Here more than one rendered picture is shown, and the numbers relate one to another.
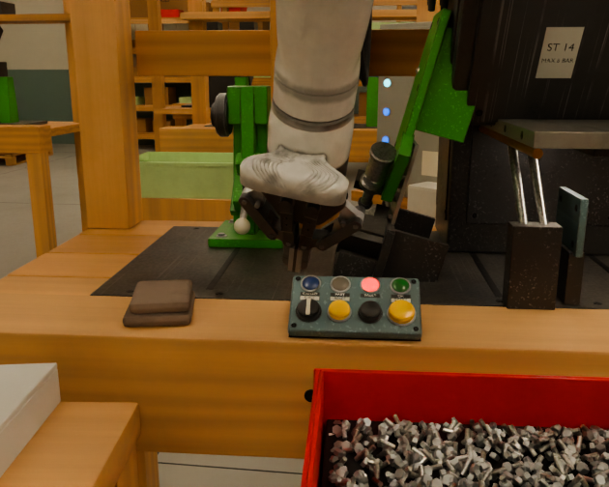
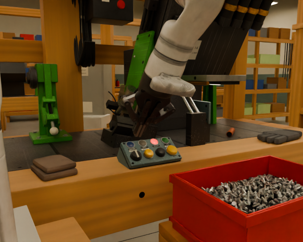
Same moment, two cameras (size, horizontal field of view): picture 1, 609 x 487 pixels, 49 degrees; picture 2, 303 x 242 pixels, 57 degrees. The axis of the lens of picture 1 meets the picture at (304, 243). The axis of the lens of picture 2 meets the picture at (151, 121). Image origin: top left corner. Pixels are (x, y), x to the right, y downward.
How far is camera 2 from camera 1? 0.36 m
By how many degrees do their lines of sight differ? 33
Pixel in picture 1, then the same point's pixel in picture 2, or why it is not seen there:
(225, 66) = (15, 56)
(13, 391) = (20, 223)
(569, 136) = (216, 77)
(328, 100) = (188, 52)
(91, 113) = not seen: outside the picture
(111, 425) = (73, 229)
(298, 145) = (171, 72)
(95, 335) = (31, 188)
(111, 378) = (42, 211)
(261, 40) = (34, 45)
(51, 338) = not seen: hidden behind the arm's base
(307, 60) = (189, 32)
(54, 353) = not seen: hidden behind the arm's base
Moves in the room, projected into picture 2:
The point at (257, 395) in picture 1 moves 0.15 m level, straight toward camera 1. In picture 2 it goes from (118, 200) to (157, 227)
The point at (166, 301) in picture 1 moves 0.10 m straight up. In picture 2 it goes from (65, 163) to (62, 120)
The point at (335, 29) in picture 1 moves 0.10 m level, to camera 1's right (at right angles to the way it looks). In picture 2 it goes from (207, 19) to (246, 25)
